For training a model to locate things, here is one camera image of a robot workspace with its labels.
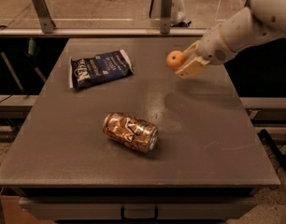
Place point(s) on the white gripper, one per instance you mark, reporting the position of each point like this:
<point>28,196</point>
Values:
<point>212,48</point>

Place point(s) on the orange fruit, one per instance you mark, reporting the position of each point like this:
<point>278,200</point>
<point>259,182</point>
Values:
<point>175,59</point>

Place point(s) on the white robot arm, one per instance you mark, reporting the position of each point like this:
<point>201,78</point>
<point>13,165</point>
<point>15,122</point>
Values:
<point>258,22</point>

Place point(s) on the blue chip bag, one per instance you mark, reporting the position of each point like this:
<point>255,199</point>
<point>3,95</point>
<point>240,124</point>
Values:
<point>100,69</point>

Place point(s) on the brown gold soda can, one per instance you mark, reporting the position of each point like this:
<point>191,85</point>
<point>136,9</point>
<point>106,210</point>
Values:
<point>135,133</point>

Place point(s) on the cardboard box under table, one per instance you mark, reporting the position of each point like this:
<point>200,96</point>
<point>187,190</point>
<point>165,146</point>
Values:
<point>13,213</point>

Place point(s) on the middle metal bracket post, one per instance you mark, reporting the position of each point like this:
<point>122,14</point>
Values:
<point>165,16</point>

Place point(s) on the metal bracket post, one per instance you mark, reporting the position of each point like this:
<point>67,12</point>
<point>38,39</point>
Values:
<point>165,16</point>
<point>46,23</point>

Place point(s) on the left metal bracket post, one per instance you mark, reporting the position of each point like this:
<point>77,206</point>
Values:
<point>46,23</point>

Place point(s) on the grey drawer with black handle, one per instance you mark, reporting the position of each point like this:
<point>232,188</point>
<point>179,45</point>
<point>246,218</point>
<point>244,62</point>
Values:
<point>209,208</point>

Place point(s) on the metal rail behind table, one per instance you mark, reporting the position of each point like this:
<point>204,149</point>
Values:
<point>100,32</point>

